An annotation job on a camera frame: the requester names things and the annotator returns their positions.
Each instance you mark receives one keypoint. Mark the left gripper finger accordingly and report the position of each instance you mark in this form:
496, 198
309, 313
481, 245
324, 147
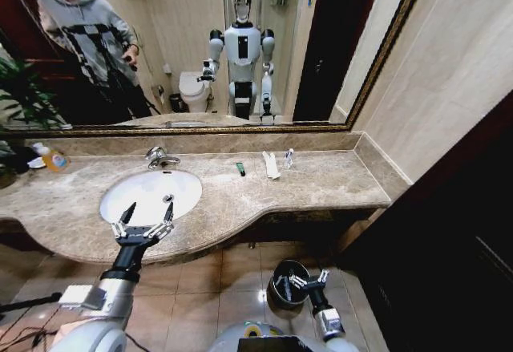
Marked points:
168, 215
127, 215

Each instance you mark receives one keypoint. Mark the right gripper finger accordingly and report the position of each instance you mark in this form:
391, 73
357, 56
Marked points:
297, 280
324, 276

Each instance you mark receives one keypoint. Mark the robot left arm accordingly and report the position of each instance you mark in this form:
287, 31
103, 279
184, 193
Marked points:
104, 300

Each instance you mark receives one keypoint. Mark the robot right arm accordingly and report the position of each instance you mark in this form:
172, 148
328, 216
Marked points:
330, 324

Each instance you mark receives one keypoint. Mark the chrome sink drain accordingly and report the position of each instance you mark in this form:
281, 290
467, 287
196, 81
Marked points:
168, 197

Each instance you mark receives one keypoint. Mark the black round trash bin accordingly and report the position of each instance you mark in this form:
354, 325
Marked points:
280, 288

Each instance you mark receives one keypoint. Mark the white oval sink basin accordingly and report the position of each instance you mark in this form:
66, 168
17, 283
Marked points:
148, 191

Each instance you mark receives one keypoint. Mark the chrome faucet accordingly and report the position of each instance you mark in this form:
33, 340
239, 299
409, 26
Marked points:
158, 159

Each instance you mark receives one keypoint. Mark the white robot front shell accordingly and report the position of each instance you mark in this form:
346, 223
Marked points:
256, 338

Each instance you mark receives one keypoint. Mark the small green tube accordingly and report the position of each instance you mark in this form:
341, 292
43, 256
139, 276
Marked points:
241, 169

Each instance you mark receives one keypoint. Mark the orange soap bottle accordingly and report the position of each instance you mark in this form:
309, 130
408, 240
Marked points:
56, 161

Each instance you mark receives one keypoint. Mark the small white dish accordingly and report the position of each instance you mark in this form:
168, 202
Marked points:
35, 163

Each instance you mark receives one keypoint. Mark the white paper wrapper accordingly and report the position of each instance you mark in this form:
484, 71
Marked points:
270, 165

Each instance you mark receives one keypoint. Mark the black tripod leg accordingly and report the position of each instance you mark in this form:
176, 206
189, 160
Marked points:
28, 303

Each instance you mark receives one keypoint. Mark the small clear bottle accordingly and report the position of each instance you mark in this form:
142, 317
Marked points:
288, 159

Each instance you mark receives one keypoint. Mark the dark wooden door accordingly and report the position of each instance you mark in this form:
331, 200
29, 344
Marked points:
449, 227

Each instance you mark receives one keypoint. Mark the green leafy plant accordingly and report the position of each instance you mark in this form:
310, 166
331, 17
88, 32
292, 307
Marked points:
24, 95

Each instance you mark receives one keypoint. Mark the gold framed wall mirror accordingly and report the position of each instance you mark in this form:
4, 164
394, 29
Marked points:
304, 47

